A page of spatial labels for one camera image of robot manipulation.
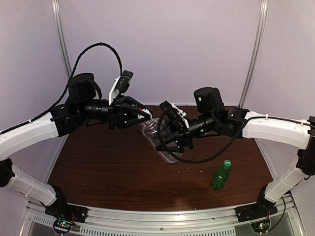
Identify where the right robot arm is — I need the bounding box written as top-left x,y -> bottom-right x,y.
156,87 -> 315,217

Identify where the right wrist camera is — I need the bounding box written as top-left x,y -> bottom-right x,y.
159,101 -> 189,128

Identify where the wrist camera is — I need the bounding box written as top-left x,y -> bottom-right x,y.
159,101 -> 189,128
108,70 -> 133,105

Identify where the left black braided cable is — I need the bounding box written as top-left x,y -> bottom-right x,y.
31,42 -> 124,121

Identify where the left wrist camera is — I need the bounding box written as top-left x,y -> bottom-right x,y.
108,70 -> 133,105

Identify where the front aluminium rail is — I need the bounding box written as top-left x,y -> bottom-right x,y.
17,194 -> 306,236

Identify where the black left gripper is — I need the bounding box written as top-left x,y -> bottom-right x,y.
77,94 -> 152,129

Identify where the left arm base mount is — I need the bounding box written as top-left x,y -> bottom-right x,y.
41,185 -> 88,223

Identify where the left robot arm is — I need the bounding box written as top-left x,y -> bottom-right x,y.
0,71 -> 153,218

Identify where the circuit board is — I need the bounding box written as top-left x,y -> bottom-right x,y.
53,219 -> 72,234
251,219 -> 271,234

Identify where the right circuit board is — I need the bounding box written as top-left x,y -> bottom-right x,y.
251,219 -> 271,234

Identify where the clear plastic bottle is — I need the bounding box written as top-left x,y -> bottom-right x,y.
142,118 -> 177,163

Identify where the aluminium frame post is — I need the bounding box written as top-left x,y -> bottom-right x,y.
238,0 -> 268,108
51,0 -> 72,78

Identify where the white flip bottle cap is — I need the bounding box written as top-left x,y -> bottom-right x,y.
142,109 -> 153,119

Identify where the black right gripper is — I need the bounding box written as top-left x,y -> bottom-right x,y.
153,111 -> 217,152

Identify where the right aluminium frame post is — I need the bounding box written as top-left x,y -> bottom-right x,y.
238,0 -> 268,108

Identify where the black braided cable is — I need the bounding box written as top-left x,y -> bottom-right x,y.
31,42 -> 124,121
157,110 -> 234,163

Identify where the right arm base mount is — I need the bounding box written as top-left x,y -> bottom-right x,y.
235,185 -> 278,222

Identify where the left aluminium frame post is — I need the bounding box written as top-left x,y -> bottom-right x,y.
51,0 -> 72,78

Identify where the left circuit board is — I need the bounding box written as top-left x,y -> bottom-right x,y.
53,219 -> 72,234

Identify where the green plastic bottle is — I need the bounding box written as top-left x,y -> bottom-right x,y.
211,165 -> 231,189

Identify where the right black braided cable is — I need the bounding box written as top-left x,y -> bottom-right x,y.
157,110 -> 234,163

